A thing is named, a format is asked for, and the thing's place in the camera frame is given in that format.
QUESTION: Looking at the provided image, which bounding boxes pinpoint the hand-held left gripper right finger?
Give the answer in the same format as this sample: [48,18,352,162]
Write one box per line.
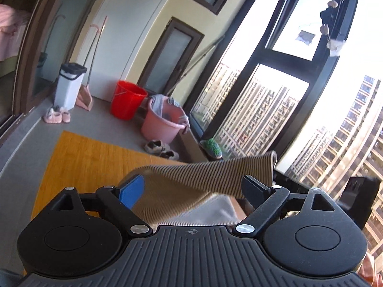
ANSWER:
[233,175,340,240]

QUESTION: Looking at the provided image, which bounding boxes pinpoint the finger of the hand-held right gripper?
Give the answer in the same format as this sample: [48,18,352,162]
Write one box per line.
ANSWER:
[274,170,312,193]

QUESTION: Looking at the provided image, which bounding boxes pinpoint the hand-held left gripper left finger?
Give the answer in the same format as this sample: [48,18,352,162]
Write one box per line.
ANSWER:
[51,175,154,238]

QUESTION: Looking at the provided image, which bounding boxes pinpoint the striped knit sweater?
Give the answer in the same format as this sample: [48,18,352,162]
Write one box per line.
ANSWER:
[118,151,278,227]

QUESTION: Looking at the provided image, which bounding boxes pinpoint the grey clothes in basin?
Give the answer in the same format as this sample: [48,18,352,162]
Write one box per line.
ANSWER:
[149,94,190,134]

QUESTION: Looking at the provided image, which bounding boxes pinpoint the worn grey shoe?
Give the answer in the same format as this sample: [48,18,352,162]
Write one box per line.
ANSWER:
[144,139,171,155]
[159,150,180,161]

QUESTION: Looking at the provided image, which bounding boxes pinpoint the green scrub brush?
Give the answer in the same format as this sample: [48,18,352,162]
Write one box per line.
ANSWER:
[199,138,223,160]

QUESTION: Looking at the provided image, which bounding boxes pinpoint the pink plastic basin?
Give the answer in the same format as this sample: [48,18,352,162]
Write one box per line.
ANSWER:
[141,94,190,144]

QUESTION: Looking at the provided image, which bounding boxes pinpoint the black framed window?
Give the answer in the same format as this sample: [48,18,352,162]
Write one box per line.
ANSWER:
[182,0,383,258]

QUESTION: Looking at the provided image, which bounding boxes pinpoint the red plastic bucket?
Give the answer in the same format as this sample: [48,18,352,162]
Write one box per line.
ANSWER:
[110,80,148,121]

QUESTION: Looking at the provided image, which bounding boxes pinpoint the pink dustpan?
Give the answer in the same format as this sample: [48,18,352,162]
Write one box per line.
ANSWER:
[75,24,104,112]

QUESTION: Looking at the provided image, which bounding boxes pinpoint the white trash bin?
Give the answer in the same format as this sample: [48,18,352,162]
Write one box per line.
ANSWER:
[53,63,88,111]

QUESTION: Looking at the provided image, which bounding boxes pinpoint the mop pole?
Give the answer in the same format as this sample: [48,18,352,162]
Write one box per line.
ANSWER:
[165,35,225,97]

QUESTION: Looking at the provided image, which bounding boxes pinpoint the white hanging cloth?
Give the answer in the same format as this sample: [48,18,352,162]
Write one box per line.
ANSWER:
[326,38,347,57]

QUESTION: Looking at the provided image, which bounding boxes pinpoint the brown framed glass door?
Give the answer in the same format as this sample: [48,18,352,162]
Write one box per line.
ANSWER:
[137,16,205,94]

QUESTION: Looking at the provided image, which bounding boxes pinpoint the black hanging clip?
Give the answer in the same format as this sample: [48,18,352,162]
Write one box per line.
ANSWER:
[320,0,338,38]

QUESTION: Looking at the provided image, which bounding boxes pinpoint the pink floral blanket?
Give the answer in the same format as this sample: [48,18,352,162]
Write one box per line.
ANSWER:
[0,4,32,62]

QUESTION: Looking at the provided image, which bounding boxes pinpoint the brown sliding door frame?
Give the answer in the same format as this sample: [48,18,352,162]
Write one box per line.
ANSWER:
[0,0,75,132]

